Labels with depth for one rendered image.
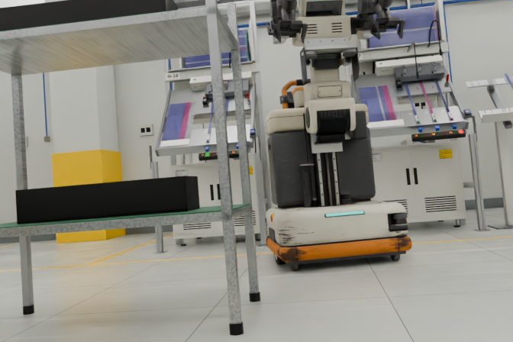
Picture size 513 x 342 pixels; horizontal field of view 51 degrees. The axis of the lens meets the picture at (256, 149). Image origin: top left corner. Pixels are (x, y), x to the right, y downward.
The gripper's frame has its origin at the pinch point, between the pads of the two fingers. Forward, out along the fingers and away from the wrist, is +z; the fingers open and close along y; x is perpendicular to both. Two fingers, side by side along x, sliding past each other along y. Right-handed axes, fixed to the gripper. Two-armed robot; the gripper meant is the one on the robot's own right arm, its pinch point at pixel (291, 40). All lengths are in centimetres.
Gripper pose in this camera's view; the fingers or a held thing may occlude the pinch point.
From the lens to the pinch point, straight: 231.6
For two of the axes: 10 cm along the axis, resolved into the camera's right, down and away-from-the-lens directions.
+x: -1.0, 5.8, 8.1
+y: 9.9, 0.1, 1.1
